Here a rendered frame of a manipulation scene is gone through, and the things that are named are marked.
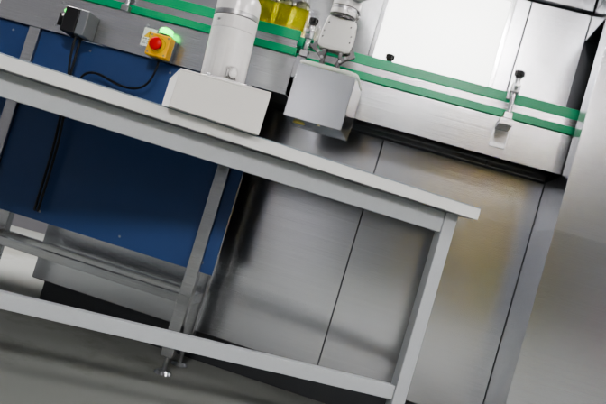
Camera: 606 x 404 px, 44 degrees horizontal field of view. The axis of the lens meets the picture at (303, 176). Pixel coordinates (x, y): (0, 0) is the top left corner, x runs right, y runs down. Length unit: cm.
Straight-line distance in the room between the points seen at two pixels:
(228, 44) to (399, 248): 96
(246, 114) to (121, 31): 73
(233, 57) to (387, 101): 60
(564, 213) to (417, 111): 54
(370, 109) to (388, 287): 60
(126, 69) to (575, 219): 144
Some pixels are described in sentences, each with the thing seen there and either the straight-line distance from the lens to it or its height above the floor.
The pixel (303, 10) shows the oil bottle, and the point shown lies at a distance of 250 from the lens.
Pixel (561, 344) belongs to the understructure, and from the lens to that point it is 222.
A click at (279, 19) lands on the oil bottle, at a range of 250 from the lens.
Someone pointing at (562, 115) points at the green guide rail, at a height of 111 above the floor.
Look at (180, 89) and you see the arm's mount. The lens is 187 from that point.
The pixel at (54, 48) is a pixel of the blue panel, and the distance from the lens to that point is 259.
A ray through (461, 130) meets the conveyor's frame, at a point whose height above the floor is 98.
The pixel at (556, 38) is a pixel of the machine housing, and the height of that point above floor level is 140.
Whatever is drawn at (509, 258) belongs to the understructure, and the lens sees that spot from 256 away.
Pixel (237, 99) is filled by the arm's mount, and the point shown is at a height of 82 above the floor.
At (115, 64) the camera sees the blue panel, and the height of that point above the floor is 88.
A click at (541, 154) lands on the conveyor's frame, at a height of 97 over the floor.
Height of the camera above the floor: 59
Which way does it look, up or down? 3 degrees up
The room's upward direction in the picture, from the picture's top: 17 degrees clockwise
